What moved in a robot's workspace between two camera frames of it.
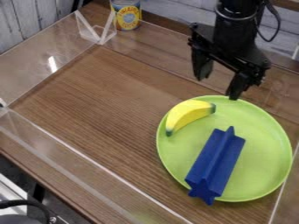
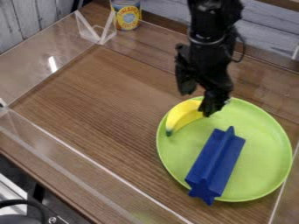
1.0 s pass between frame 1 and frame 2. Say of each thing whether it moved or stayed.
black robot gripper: moved
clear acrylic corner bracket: stayed
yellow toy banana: stayed
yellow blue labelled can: stayed
